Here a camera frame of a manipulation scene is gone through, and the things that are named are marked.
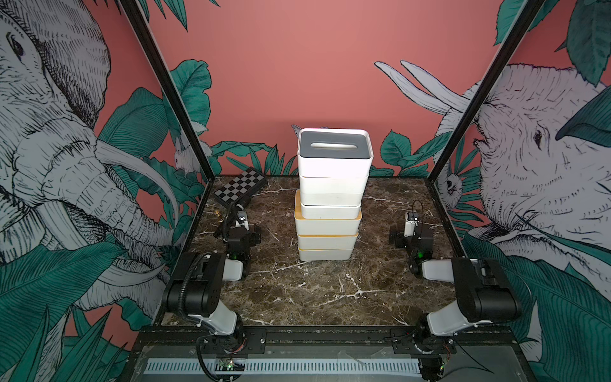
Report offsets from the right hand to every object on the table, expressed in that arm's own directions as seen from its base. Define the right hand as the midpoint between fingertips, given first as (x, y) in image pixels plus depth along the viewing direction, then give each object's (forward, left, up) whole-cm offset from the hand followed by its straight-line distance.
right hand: (403, 222), depth 95 cm
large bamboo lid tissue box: (-13, +32, +6) cm, 35 cm away
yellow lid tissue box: (-13, +38, -4) cm, 40 cm away
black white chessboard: (+24, +71, -3) cm, 75 cm away
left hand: (-1, +65, +2) cm, 65 cm away
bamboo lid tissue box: (-13, +33, +16) cm, 39 cm away
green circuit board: (-48, +62, -6) cm, 78 cm away
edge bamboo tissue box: (-13, +41, +20) cm, 47 cm away
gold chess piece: (+9, +81, -6) cm, 82 cm away
